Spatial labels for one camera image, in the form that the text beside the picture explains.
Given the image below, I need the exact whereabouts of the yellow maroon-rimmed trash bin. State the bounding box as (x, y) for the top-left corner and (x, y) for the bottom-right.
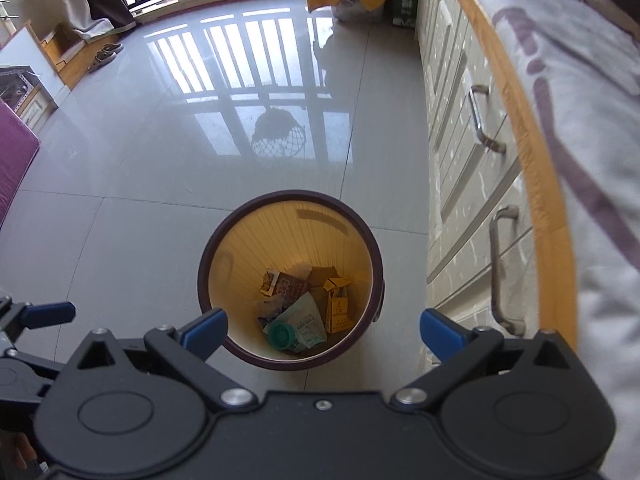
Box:
(198, 190), (385, 372)

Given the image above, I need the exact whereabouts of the green round lid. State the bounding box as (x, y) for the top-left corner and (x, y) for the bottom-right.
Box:
(266, 322), (297, 351)

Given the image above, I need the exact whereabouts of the cream cabinet with drawers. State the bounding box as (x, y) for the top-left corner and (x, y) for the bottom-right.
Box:
(414, 0), (542, 361)

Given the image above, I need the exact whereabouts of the brown snack box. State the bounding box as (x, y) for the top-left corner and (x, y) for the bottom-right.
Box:
(259, 269), (309, 302)

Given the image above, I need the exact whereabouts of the green white paper wrapper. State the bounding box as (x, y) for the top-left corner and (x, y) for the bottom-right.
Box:
(274, 292), (328, 352)

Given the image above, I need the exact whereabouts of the yellow small carton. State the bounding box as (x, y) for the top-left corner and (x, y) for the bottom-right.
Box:
(323, 276), (355, 334)

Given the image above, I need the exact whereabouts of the crumpled tan paper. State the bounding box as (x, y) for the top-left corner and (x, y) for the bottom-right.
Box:
(288, 262), (338, 288)

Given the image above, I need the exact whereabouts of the purple sofa cushion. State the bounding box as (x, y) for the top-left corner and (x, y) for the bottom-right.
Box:
(0, 101), (40, 226)

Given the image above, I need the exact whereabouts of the pair of slippers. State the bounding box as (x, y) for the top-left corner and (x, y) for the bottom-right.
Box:
(88, 44), (124, 73)

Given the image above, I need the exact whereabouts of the white purple patterned blanket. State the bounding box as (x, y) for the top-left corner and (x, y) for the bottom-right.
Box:
(477, 0), (639, 479)

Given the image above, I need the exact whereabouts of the near metal drawer handle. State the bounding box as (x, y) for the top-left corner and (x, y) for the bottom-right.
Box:
(488, 204), (527, 338)

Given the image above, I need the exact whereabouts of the metal drawer handle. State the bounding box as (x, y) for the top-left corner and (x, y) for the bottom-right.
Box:
(488, 204), (527, 338)
(466, 84), (506, 155)

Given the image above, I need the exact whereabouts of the far metal drawer handle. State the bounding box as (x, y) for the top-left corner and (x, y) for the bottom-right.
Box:
(466, 84), (506, 155)

